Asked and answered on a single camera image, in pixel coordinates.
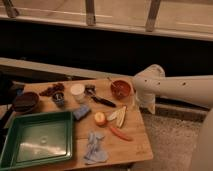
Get wooden board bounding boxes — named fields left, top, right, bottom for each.
left=0, top=77, right=154, bottom=171

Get small blue black cup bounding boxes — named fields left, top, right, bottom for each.
left=52, top=92, right=65, bottom=107

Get dark brown bowl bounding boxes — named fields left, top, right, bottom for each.
left=12, top=92, right=39, bottom=113

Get white paper cup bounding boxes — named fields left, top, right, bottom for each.
left=70, top=84, right=85, bottom=103

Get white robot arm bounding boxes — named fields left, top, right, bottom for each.
left=132, top=64, right=213, bottom=171

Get banana peel slices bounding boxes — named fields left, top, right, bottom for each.
left=107, top=106, right=127, bottom=128

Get blue sponge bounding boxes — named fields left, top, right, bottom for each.
left=73, top=105, right=91, bottom=120

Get green plastic tray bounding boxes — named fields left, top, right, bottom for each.
left=0, top=111, right=73, bottom=171

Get orange bowl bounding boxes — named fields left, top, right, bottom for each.
left=110, top=80, right=131, bottom=100

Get light blue towel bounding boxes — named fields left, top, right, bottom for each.
left=83, top=132, right=108, bottom=165

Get black handled peeler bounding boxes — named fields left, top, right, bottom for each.
left=85, top=84, right=116, bottom=107

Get dark object at left edge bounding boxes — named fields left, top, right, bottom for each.
left=9, top=82, right=25, bottom=97

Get dark grapes bunch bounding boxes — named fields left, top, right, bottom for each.
left=39, top=83, right=65, bottom=97

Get orange carrot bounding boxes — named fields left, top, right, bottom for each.
left=109, top=125, right=133, bottom=141

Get yellow apple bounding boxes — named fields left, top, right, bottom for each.
left=94, top=112, right=107, bottom=126

